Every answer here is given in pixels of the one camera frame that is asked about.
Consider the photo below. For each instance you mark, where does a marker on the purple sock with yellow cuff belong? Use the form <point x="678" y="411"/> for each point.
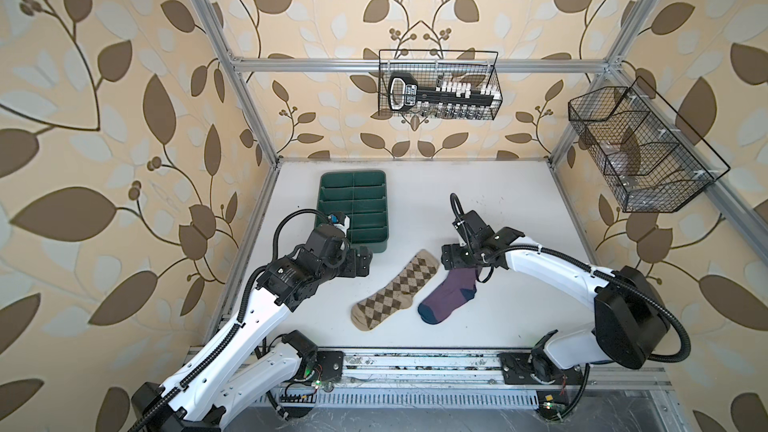
<point x="457" y="289"/>

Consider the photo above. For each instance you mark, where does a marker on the black wire basket right wall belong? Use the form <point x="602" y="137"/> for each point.
<point x="652" y="157"/>

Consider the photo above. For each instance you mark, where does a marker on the black wire basket wall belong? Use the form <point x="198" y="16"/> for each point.
<point x="426" y="65"/>
<point x="652" y="157"/>

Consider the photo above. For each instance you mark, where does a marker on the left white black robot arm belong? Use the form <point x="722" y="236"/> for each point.
<point x="240" y="336"/>

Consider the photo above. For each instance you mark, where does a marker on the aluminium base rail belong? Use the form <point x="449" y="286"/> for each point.
<point x="411" y="379"/>

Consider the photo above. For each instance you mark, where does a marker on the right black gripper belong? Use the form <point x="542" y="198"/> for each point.
<point x="452" y="250"/>

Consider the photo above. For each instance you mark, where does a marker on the black wire basket back wall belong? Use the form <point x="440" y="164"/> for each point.
<point x="426" y="65"/>

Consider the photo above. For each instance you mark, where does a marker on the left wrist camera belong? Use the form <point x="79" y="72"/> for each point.
<point x="340" y="220"/>

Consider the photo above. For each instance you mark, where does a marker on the green plastic divided tray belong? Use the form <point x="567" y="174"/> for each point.
<point x="362" y="196"/>

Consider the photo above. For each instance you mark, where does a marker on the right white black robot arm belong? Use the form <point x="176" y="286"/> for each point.
<point x="620" y="318"/>

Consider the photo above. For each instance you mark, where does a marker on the beige brown argyle sock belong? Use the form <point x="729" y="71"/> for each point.
<point x="397" y="295"/>

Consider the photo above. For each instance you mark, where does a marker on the black white tool in basket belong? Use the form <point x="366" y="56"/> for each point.
<point x="405" y="94"/>

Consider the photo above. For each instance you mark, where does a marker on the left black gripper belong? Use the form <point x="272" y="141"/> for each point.
<point x="353" y="268"/>

